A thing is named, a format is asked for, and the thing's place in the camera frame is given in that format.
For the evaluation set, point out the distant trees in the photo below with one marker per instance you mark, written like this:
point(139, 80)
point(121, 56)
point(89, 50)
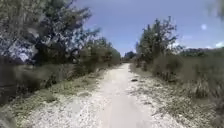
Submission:
point(129, 55)

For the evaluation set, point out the pale gravel path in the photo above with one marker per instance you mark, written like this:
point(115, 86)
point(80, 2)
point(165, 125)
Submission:
point(116, 100)

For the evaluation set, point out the green tree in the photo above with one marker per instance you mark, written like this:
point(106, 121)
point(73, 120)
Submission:
point(156, 40)

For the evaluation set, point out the row of trees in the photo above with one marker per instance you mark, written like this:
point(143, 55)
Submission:
point(56, 36)

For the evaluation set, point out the dry grass verge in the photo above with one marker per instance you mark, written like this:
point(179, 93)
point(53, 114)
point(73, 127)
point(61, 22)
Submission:
point(43, 96)
point(180, 103)

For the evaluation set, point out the dry scrub bushes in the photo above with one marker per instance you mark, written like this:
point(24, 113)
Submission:
point(30, 78)
point(196, 73)

